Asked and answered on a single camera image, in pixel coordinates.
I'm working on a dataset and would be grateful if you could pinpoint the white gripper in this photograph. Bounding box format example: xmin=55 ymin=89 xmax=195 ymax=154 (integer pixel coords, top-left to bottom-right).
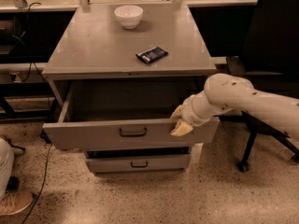
xmin=170 ymin=93 xmax=231 ymax=136

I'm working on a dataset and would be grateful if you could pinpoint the grey top drawer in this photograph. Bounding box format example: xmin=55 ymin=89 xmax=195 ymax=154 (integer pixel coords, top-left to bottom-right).
xmin=44 ymin=77 xmax=220 ymax=151

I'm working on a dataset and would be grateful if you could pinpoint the grey drawer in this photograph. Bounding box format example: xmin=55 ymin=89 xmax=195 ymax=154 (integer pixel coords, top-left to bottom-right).
xmin=86 ymin=154 xmax=191 ymax=173
xmin=44 ymin=77 xmax=220 ymax=151

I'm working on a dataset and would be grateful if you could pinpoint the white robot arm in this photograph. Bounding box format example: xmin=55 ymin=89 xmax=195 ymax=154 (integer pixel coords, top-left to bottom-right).
xmin=171 ymin=73 xmax=299 ymax=140

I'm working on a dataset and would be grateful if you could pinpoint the grey drawer cabinet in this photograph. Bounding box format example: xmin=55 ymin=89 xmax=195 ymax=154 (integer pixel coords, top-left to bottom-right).
xmin=43 ymin=3 xmax=216 ymax=161

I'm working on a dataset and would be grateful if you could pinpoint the grey bottom drawer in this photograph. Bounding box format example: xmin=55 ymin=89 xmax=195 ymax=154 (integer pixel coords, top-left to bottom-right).
xmin=86 ymin=154 xmax=191 ymax=173

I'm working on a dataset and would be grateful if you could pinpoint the dark blue snack packet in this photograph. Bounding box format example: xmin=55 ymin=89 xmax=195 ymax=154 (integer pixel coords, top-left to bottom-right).
xmin=136 ymin=47 xmax=168 ymax=64

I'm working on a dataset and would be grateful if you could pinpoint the black office chair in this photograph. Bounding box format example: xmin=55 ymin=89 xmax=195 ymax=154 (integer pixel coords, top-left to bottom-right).
xmin=218 ymin=0 xmax=299 ymax=174

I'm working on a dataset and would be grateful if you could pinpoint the white ceramic bowl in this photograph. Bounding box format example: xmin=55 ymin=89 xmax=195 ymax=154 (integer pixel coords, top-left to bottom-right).
xmin=114 ymin=5 xmax=143 ymax=29

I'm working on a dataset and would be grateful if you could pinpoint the person's leg in white trousers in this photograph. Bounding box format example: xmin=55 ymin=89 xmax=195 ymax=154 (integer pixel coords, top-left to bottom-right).
xmin=0 ymin=138 xmax=14 ymax=201

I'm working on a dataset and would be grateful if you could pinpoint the tan sneaker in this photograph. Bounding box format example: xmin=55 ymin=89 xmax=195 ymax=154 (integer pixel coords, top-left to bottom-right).
xmin=0 ymin=192 xmax=34 ymax=216

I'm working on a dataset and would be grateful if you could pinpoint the black power cable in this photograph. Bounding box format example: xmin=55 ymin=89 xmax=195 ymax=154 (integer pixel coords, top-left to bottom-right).
xmin=12 ymin=2 xmax=54 ymax=224

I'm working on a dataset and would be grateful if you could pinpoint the white wall socket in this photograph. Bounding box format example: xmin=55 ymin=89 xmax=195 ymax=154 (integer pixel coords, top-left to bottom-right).
xmin=10 ymin=73 xmax=21 ymax=83

